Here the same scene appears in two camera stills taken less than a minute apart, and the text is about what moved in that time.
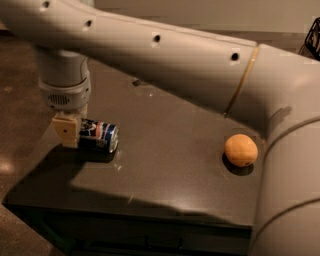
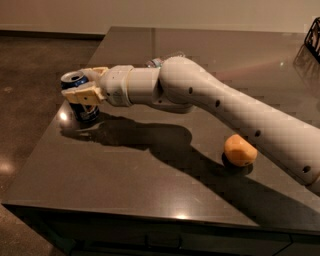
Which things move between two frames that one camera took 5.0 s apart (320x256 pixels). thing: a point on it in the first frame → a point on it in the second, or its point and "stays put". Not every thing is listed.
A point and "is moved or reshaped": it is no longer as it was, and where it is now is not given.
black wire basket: [312, 40] stays put
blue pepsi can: [99, 135] is moved or reshaped
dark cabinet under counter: [88, 233] stays put
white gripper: [66, 97] → [115, 85]
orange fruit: [241, 150] stays put
